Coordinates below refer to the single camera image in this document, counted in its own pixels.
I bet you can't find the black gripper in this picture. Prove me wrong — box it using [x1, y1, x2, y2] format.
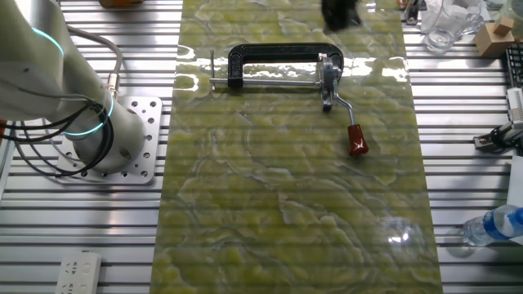
[320, 0, 363, 33]

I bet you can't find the white ribbed device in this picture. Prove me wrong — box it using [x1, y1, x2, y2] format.
[505, 87, 523, 122]

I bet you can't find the clear glass mug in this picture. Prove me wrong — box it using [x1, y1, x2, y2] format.
[420, 0, 485, 54]

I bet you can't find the grey cable with metal connector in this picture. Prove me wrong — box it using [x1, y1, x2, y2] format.
[66, 24, 124, 100]

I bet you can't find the translucent container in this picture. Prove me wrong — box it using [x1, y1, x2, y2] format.
[505, 0, 523, 42]

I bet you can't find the green marble pattern mat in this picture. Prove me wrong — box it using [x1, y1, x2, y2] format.
[149, 0, 445, 294]

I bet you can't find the orange-brown object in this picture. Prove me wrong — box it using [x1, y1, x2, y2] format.
[97, 0, 145, 8]

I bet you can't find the small wooden block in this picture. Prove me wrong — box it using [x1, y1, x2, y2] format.
[493, 16, 515, 37]

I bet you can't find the black keyboard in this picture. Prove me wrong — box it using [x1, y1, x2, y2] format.
[505, 42, 523, 89]

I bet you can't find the large wooden block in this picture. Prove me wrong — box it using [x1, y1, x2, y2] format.
[473, 22, 516, 58]

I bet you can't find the black corner bracket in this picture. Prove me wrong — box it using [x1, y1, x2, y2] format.
[404, 0, 421, 26]

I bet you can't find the silver robot mounting plate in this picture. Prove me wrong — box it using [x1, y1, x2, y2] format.
[55, 96, 163, 185]

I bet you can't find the black and silver clamp tool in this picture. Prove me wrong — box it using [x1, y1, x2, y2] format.
[472, 120, 523, 156]

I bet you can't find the white power strip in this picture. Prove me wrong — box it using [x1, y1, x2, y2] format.
[55, 250, 103, 294]

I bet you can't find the clear water bottle blue label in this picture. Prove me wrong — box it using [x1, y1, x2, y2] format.
[462, 203, 523, 247]

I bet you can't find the black cable bundle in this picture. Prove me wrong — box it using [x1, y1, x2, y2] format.
[0, 101, 114, 180]

